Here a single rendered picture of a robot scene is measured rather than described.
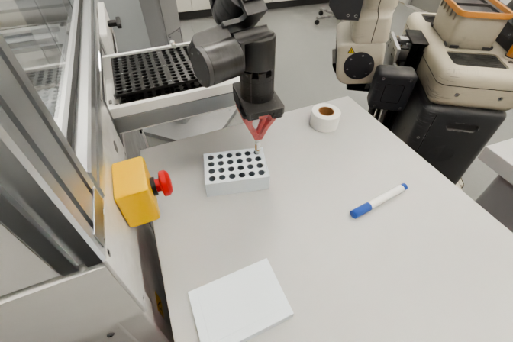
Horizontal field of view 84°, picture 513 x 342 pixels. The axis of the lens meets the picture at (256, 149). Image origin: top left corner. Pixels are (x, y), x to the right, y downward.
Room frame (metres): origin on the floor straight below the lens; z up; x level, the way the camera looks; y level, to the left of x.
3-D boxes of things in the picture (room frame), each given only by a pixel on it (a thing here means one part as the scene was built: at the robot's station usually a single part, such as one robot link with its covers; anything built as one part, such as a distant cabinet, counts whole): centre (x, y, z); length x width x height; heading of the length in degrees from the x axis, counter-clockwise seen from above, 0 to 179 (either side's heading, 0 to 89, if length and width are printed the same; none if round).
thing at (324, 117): (0.57, -0.17, 0.78); 0.07 x 0.07 x 0.04
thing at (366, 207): (0.32, -0.23, 0.77); 0.14 x 0.02 x 0.02; 119
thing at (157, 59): (0.60, 0.21, 0.87); 0.22 x 0.18 x 0.06; 113
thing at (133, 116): (0.60, 0.22, 0.86); 0.40 x 0.26 x 0.06; 113
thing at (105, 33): (0.85, 0.44, 0.87); 0.29 x 0.02 x 0.11; 23
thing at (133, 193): (0.26, 0.17, 0.88); 0.07 x 0.05 x 0.07; 23
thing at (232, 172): (0.39, 0.04, 0.78); 0.12 x 0.08 x 0.04; 99
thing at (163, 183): (0.27, 0.14, 0.88); 0.04 x 0.03 x 0.04; 23
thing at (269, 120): (0.43, 0.00, 0.89); 0.07 x 0.07 x 0.09; 18
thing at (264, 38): (0.42, 0.00, 1.02); 0.07 x 0.06 x 0.07; 126
